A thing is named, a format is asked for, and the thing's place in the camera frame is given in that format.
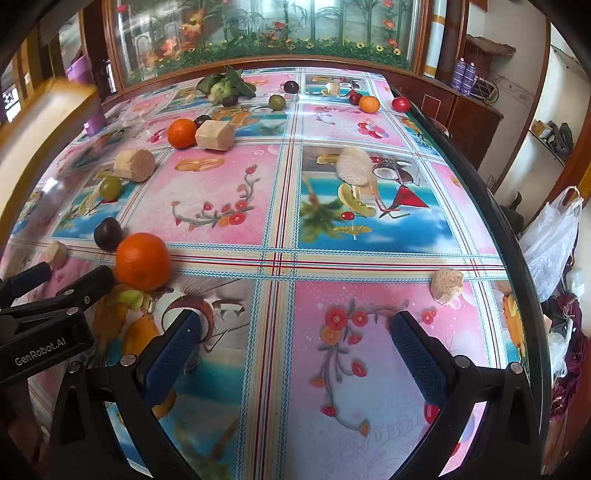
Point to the large sugarcane piece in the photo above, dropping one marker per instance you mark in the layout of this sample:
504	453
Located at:
214	135
135	164

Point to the white yellow-banded post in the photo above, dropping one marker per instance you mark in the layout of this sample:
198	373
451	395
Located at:
436	41

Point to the dark red round fruit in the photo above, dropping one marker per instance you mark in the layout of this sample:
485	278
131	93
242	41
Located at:
229	100

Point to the white tray with yellow tape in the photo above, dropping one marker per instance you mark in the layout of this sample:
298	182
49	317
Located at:
51	108

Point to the green grape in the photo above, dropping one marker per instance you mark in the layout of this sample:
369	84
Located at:
277	102
111	188

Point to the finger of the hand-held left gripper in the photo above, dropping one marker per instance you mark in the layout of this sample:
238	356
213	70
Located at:
78	290
25	279

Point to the white plastic bag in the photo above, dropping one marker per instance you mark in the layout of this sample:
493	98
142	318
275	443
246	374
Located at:
551	240

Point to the green leafy vegetable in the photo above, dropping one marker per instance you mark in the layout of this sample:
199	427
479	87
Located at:
221	85

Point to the low wooden cabinet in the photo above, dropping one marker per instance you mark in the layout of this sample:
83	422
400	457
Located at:
461	120

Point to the maroon cloth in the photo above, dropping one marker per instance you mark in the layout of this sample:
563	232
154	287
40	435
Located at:
572	360

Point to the black-edged table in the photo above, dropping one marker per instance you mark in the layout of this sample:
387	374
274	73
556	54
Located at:
521	277

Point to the printed fruit tablecloth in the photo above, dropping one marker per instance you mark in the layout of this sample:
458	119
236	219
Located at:
277	207

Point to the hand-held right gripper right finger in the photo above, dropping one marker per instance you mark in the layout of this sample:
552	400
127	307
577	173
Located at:
418	357

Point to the brown wicker basket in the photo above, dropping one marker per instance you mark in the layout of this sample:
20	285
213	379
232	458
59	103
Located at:
480	57

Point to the glass panel with artificial flowers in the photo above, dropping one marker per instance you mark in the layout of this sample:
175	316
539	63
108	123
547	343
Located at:
277	32

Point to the purple spray bottle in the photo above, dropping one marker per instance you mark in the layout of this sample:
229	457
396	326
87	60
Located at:
459	74
470	77

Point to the small dark red cherry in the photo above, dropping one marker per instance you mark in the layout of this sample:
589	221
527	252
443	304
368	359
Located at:
354	98

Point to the dark purple plum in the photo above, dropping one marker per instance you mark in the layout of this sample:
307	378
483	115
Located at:
202	120
107	234
291	86

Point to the purple thermos bottle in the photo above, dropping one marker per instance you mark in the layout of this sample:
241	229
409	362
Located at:
76	69

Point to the red cherry tomato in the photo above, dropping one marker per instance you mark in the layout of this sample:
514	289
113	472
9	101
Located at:
400	104

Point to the small yellowish orange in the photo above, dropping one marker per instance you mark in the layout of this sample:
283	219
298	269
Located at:
369	104

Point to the large orange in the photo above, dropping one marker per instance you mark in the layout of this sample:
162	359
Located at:
142	262

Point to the medium orange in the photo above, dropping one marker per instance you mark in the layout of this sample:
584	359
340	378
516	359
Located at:
182	133

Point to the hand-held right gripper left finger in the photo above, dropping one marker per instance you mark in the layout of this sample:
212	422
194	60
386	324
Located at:
171	357

